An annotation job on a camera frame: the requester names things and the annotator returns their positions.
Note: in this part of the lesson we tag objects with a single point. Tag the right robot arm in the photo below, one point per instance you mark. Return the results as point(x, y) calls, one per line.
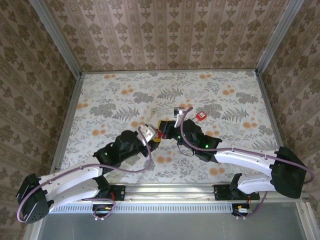
point(250, 160)

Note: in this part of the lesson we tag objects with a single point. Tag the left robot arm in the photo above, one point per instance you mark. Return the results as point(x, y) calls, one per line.
point(75, 175)

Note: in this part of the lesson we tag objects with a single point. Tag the floral tablecloth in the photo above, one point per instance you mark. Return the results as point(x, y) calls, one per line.
point(175, 162)

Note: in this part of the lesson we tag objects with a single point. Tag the small electronics board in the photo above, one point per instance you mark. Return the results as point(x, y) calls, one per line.
point(241, 211)
point(101, 207)

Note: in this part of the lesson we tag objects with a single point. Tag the grey metal panel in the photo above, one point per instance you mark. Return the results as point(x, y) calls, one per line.
point(162, 227)

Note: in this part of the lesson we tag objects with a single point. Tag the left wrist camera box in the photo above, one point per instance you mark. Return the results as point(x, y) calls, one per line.
point(147, 132)

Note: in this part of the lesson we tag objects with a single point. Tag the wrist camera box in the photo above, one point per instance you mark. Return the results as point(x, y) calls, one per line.
point(179, 117)
point(147, 132)

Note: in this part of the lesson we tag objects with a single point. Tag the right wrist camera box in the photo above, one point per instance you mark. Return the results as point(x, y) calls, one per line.
point(179, 117)

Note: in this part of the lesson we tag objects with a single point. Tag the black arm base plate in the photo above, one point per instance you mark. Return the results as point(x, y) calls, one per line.
point(120, 192)
point(220, 192)

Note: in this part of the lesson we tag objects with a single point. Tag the aluminium mounting rail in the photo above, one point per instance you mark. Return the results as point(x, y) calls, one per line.
point(170, 191)

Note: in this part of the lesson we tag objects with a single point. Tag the aluminium table rear rail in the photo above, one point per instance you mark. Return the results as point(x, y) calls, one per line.
point(170, 71)

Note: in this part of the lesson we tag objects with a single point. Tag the aluminium table side rail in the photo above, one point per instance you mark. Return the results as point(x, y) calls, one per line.
point(66, 130)
point(274, 125)

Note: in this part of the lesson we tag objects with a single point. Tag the aluminium frame post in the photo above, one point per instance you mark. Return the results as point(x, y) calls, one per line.
point(58, 37)
point(277, 37)

